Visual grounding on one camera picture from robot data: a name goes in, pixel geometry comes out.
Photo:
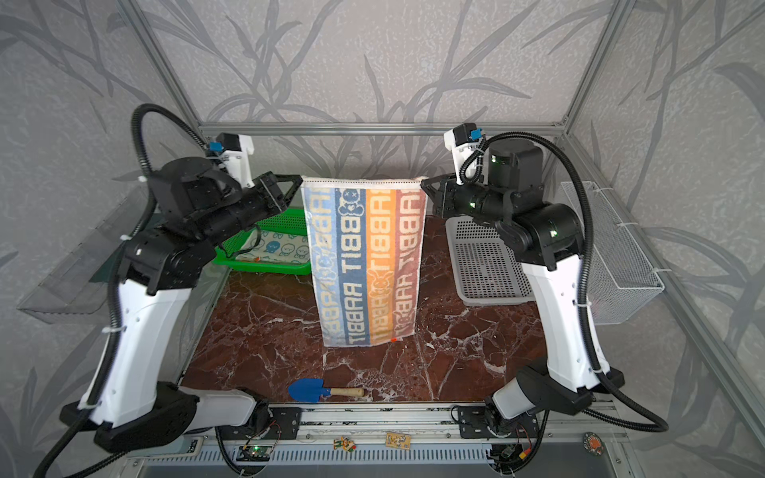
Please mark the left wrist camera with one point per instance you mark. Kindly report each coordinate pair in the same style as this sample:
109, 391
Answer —
234, 152

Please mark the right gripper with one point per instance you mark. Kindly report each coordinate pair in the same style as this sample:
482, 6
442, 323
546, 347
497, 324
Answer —
442, 197

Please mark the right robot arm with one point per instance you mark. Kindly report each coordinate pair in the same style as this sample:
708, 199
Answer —
554, 245

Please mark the blue trowel wooden handle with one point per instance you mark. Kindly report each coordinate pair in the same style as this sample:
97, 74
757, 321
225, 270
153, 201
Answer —
313, 390

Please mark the white plastic basket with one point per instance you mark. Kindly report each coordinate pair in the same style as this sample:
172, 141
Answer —
485, 270

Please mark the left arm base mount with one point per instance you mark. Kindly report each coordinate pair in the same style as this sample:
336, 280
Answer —
280, 423

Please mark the small yellow circuit board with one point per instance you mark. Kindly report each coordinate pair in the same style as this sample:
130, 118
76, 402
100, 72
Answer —
398, 441

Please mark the round orange gadget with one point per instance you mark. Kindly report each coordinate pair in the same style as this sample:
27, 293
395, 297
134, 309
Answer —
593, 444

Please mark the green led circuit board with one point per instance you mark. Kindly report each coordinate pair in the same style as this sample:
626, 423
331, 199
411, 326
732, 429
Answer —
254, 453

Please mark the small orange green trinket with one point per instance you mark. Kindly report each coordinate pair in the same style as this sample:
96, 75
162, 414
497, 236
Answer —
345, 444

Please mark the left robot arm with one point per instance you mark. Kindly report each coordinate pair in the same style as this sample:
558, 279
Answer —
126, 405

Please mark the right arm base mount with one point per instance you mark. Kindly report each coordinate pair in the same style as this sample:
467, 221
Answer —
476, 422

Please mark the blue patterned towel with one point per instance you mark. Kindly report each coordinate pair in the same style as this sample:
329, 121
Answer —
273, 247

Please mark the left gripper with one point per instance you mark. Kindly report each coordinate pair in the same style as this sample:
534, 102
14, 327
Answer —
269, 193

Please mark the green plastic basket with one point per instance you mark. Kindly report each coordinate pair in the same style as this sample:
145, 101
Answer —
292, 221

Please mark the right controller board with wires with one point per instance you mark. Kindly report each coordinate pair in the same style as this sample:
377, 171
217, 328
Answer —
509, 455

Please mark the white wire wall basket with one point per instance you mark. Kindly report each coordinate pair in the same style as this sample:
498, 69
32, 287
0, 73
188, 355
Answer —
622, 280

